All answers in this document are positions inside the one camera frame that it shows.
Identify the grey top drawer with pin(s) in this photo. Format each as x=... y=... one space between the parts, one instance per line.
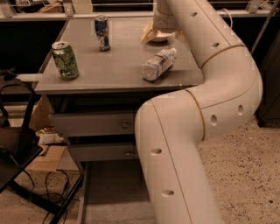
x=93 y=124

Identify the cardboard piece on floor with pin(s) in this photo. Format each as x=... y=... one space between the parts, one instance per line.
x=48 y=160

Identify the blue soda can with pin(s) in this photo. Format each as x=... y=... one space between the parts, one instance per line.
x=101 y=27

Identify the black chair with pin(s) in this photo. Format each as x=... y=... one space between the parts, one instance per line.
x=18 y=148

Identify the metal diagonal rod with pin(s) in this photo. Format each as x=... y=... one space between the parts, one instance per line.
x=272 y=13

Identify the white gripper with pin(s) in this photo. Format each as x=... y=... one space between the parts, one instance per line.
x=164 y=25

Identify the green soda can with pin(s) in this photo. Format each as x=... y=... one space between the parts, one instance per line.
x=65 y=61

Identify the grey open bottom drawer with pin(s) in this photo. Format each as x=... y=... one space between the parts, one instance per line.
x=114 y=192

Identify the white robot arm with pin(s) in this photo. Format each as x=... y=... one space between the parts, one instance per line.
x=169 y=127

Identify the white paper bowl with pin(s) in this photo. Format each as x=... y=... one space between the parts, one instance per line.
x=161 y=37

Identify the grey middle drawer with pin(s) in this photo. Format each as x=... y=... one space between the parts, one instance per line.
x=102 y=152

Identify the grey drawer cabinet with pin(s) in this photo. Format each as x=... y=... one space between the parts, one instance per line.
x=112 y=80

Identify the dark cabinet at right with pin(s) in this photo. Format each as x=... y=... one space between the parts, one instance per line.
x=269 y=109

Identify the blue label plastic bottle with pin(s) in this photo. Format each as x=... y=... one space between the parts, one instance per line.
x=162 y=61

